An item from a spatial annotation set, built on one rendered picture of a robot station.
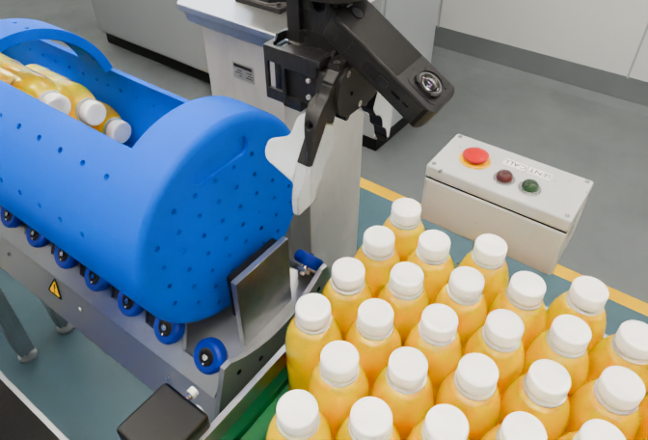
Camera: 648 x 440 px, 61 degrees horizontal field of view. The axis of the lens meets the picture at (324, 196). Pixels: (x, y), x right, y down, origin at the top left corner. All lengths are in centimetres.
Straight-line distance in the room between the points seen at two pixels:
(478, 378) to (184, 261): 34
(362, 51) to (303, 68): 6
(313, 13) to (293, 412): 35
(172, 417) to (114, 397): 126
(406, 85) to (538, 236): 38
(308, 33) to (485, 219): 40
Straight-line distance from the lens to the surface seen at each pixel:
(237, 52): 114
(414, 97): 44
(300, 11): 48
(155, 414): 65
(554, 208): 75
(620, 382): 62
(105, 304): 87
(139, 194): 59
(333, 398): 58
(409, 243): 73
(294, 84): 49
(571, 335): 63
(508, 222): 77
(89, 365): 200
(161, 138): 61
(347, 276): 63
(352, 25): 45
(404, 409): 59
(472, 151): 79
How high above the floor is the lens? 155
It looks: 40 degrees down
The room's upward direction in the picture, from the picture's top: straight up
